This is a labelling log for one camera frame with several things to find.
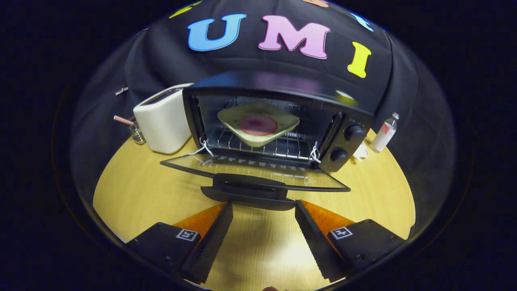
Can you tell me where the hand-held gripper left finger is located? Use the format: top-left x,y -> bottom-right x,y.
125,201 -> 234,285

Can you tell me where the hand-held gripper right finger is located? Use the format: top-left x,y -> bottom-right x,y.
294,199 -> 406,283

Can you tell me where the cream square plate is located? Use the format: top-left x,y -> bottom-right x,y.
217,102 -> 301,148

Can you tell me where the pink round food slice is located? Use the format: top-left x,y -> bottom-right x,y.
239,116 -> 278,136

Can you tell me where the black toaster oven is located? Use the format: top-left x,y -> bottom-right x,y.
160,72 -> 375,211

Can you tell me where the white toaster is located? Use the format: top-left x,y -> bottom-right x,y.
133,83 -> 194,154

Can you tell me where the white divided bean dish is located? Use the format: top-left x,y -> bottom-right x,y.
353,141 -> 370,161

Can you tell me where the clear bottle with red label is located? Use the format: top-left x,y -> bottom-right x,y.
372,113 -> 400,153

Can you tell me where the black backdrop cloth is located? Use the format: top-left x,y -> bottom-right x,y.
69,0 -> 457,227

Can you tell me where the wire mesh cup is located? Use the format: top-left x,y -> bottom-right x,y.
128,120 -> 146,145

